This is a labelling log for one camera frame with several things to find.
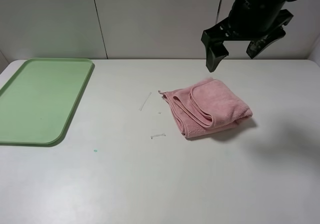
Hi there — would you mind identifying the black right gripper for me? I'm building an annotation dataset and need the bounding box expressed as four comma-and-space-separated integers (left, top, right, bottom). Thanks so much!
201, 0, 294, 72

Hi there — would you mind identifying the pink fluffy towel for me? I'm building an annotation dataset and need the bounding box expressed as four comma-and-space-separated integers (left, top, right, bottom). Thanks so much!
159, 78, 253, 139

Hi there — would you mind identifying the green plastic tray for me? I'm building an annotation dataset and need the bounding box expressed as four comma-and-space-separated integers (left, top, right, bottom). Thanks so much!
0, 58, 95, 146

